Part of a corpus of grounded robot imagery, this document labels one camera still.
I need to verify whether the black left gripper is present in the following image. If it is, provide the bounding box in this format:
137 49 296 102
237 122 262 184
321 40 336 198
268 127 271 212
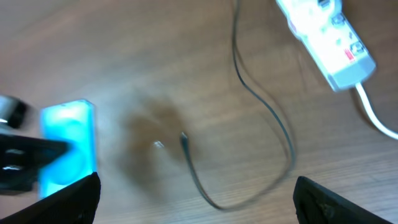
1 95 70 195

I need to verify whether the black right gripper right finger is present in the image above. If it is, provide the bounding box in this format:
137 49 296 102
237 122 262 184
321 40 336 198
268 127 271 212
293 176 391 224

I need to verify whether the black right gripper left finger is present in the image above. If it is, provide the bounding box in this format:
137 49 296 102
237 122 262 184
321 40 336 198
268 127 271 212
1 172 101 224

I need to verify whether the blue screen smartphone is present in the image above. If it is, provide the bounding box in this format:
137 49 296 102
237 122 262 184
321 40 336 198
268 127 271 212
39 99 97 198

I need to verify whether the black charger cable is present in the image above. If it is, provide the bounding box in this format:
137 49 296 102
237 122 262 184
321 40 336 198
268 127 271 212
179 0 297 212

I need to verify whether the white power strip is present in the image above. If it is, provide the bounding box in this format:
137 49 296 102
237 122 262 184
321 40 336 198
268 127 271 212
276 0 376 93

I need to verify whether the white power strip cord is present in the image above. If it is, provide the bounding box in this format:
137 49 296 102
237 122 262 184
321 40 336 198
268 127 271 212
354 82 398 141

